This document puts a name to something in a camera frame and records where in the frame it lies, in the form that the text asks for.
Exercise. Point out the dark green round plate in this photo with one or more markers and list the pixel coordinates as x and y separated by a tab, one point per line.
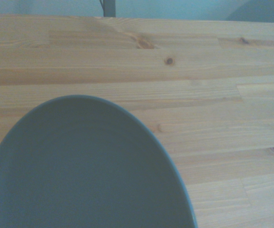
80	166

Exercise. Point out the black jointed camera stand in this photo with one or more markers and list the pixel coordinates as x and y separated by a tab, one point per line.
109	8

